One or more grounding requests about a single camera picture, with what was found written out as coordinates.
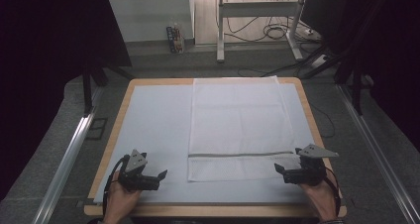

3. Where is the aluminium floor rail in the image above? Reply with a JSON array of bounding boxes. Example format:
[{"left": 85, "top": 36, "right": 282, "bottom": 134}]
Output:
[
  {"left": 336, "top": 83, "right": 420, "bottom": 224},
  {"left": 31, "top": 86, "right": 104, "bottom": 224}
]

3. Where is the white panel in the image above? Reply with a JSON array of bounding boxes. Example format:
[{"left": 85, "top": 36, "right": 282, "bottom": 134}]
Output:
[{"left": 107, "top": 0, "right": 196, "bottom": 44}]

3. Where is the white power strip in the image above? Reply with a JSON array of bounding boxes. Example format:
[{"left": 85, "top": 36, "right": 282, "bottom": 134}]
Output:
[
  {"left": 310, "top": 54, "right": 331, "bottom": 68},
  {"left": 302, "top": 27, "right": 322, "bottom": 41}
]

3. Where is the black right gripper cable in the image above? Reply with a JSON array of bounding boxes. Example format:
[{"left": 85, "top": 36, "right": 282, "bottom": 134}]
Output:
[{"left": 321, "top": 166, "right": 342, "bottom": 217}]

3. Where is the pale blue table mat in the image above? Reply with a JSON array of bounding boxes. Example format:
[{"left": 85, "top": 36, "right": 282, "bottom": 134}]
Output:
[{"left": 93, "top": 82, "right": 331, "bottom": 205}]

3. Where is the pack of bottles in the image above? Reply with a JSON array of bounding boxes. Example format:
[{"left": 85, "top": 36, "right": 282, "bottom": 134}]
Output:
[{"left": 165, "top": 23, "right": 185, "bottom": 55}]

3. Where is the white towel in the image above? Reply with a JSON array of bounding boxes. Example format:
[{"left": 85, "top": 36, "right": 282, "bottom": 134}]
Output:
[{"left": 186, "top": 75, "right": 302, "bottom": 183}]

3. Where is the tangle of black floor cables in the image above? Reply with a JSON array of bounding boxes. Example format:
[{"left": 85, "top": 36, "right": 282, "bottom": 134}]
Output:
[{"left": 223, "top": 0, "right": 328, "bottom": 78}]

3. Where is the person's right hand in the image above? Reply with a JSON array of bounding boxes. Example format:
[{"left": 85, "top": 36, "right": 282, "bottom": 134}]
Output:
[{"left": 298, "top": 175, "right": 339, "bottom": 222}]

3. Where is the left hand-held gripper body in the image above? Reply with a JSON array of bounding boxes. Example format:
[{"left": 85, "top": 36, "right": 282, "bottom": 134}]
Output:
[{"left": 118, "top": 149, "right": 161, "bottom": 192}]

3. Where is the thin black floor cable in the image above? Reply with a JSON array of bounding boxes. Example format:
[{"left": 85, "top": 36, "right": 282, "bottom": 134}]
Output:
[{"left": 309, "top": 102, "right": 337, "bottom": 140}]

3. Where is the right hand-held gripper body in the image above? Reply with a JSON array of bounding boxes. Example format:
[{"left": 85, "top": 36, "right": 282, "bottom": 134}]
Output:
[{"left": 282, "top": 144, "right": 340, "bottom": 186}]

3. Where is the black curtain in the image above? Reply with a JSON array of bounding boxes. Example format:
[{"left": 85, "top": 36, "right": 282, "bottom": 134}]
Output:
[
  {"left": 0, "top": 0, "right": 133, "bottom": 202},
  {"left": 301, "top": 0, "right": 420, "bottom": 153}
]

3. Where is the white metal desk frame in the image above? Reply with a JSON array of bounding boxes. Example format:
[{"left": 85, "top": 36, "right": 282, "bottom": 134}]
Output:
[{"left": 215, "top": 0, "right": 310, "bottom": 64}]

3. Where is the person's left hand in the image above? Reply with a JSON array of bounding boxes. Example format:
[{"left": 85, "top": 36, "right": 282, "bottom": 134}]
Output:
[{"left": 103, "top": 171, "right": 144, "bottom": 224}]

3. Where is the black metal stand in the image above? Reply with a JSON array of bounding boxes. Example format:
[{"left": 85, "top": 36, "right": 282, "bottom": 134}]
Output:
[
  {"left": 299, "top": 0, "right": 375, "bottom": 117},
  {"left": 81, "top": 60, "right": 135, "bottom": 117}
]

